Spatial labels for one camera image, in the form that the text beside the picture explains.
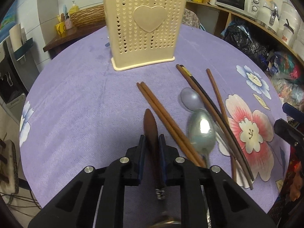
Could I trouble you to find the dark wooden side table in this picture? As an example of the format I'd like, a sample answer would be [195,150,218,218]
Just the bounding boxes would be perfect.
[43,24,108,53]

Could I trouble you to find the cream perforated utensil holder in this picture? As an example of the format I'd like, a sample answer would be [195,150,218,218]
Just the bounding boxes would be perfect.
[101,0,186,71]

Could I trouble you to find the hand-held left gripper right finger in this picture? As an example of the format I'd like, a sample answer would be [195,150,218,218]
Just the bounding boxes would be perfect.
[159,134,277,228]

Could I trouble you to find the colourful plastic bags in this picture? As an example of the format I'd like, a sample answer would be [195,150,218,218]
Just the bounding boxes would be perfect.
[267,51,304,112]

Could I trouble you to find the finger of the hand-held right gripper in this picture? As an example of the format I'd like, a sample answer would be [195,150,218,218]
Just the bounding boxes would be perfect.
[282,103,304,115]
[274,119,304,146]

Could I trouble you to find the yellow soap dispenser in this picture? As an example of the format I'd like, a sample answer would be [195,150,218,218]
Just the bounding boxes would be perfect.
[69,1,80,15]

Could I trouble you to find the white electric kettle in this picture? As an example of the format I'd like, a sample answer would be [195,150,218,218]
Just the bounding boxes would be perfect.
[257,1,279,28]

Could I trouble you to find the brown wooden chopstick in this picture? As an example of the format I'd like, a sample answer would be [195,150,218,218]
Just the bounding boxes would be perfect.
[141,82,207,168]
[136,83,202,168]
[206,68,237,182]

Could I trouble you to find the wooden shelf unit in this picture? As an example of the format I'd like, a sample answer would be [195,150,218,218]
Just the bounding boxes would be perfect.
[186,0,304,67]

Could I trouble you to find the small metal spoon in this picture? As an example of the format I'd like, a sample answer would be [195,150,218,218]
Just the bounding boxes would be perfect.
[180,87,239,162]

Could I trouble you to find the yellow cup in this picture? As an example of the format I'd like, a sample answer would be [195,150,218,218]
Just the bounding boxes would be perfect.
[55,21,67,37]

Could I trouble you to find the grey water dispenser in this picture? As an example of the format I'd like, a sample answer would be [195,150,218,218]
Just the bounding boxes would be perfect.
[0,39,28,105]

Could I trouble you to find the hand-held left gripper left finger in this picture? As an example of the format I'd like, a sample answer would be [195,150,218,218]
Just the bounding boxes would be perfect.
[28,135,147,228]

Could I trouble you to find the large metal spoon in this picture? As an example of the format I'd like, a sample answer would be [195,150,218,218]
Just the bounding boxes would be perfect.
[187,108,217,169]

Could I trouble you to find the purple floral tablecloth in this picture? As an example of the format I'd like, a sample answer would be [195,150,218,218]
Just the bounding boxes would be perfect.
[19,20,292,221]

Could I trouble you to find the black plastic bag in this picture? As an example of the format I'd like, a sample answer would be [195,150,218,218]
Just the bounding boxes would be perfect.
[222,20,270,63]

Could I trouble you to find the wicker basket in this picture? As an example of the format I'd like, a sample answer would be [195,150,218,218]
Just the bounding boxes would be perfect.
[70,5,106,28]

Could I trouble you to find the dark brown chopstick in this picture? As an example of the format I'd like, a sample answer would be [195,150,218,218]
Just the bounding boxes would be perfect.
[176,64,253,190]

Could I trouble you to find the black chopstick yellow band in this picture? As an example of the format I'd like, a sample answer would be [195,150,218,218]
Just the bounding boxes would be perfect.
[180,65,254,186]

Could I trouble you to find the wooden handled spoon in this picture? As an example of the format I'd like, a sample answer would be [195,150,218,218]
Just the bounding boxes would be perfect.
[143,108,167,200]

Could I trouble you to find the white tumbler cup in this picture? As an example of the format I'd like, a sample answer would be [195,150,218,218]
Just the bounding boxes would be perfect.
[281,19,295,47]

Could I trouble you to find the chair with floral cloth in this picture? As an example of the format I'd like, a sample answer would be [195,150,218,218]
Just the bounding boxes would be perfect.
[182,8,201,28]

